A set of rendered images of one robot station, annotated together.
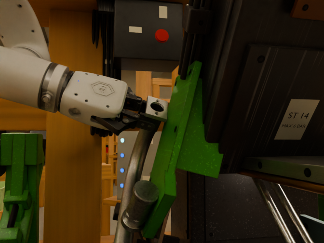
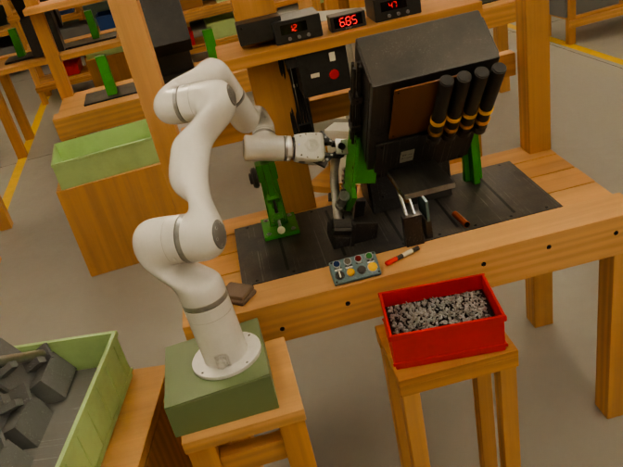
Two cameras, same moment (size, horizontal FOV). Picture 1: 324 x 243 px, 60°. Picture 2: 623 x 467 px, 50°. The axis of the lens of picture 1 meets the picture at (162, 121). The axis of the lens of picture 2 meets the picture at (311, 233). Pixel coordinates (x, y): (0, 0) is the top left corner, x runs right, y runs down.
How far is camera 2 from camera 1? 1.79 m
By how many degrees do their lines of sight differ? 34
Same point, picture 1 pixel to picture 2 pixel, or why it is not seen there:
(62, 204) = (287, 187)
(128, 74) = not seen: outside the picture
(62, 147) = not seen: hidden behind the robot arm
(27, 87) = (278, 157)
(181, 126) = (355, 168)
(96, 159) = not seen: hidden behind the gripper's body
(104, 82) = (311, 139)
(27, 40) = (262, 121)
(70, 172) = (287, 167)
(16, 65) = (272, 148)
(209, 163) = (370, 178)
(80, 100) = (304, 157)
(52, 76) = (288, 149)
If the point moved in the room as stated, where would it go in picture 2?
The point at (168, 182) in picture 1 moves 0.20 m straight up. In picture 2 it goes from (352, 192) to (342, 134)
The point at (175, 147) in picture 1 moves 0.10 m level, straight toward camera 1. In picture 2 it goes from (353, 177) to (353, 191)
